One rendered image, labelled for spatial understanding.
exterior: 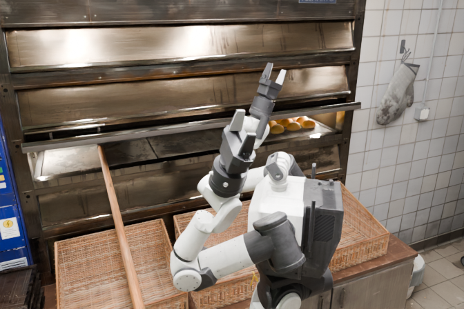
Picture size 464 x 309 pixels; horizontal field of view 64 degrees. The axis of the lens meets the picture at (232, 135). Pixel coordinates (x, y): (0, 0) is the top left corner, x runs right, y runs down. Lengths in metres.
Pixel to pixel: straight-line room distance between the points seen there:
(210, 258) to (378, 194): 2.03
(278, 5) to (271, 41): 0.19
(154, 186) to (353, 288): 1.26
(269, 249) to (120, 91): 1.14
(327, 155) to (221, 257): 1.56
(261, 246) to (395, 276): 1.58
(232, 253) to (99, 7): 1.24
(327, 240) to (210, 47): 1.13
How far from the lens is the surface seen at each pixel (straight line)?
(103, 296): 2.16
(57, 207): 2.09
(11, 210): 2.07
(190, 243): 1.06
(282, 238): 1.08
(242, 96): 2.06
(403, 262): 2.55
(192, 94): 1.97
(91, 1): 1.86
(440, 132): 3.20
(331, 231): 1.25
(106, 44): 1.86
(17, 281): 2.06
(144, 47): 1.87
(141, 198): 2.10
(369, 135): 2.69
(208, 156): 2.11
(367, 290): 2.47
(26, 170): 2.01
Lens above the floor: 2.00
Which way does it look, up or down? 20 degrees down
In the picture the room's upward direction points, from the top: straight up
